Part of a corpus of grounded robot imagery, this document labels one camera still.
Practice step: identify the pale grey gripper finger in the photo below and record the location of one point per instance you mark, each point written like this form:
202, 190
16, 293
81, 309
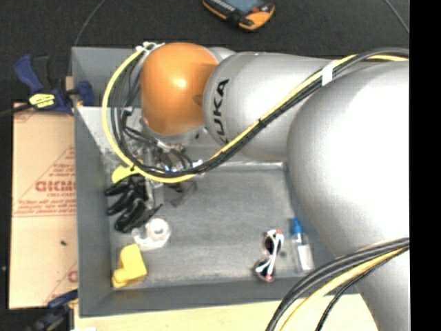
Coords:
158, 196
148, 191

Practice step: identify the grey metal bin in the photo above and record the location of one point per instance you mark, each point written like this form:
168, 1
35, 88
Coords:
220, 216

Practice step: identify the yellow angular block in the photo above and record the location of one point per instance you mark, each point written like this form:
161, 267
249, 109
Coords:
131, 265

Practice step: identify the brown cardboard board red print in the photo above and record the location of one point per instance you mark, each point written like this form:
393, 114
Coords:
41, 226

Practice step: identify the white and red sunglasses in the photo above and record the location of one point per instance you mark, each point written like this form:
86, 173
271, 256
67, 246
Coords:
272, 250

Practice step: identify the clear plastic bottle blue cap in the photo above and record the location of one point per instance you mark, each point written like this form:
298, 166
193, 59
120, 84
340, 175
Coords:
302, 250

